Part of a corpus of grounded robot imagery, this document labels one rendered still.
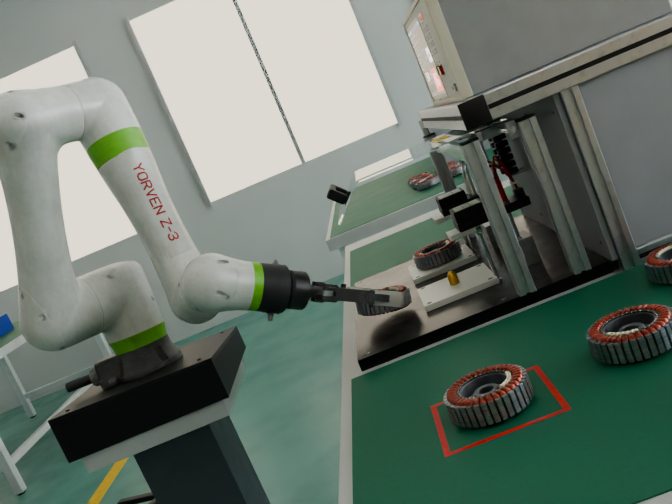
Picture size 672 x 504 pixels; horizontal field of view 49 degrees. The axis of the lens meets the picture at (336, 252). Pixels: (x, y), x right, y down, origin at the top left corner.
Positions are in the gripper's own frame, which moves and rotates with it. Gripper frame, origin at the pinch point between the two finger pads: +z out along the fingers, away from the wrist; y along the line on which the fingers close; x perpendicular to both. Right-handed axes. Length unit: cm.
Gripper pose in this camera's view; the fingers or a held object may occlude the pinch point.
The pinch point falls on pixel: (380, 297)
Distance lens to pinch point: 148.2
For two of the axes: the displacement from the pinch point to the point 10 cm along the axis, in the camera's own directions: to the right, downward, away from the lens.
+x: 0.9, -10.0, 0.4
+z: 9.2, 1.0, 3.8
